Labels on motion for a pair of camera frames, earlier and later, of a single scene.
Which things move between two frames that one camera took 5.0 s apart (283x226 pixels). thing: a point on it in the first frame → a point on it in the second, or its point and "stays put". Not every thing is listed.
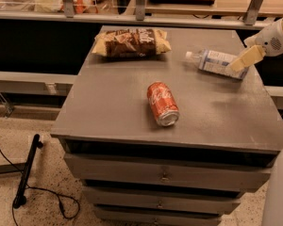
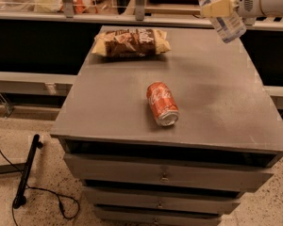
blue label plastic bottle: [215, 61] → [229, 27]
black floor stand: [21, 199] stays put
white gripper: [269, 39] → [246, 0]
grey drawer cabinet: [137, 172] stays put
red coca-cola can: [163, 104] stays put
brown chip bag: [131, 42] stays put
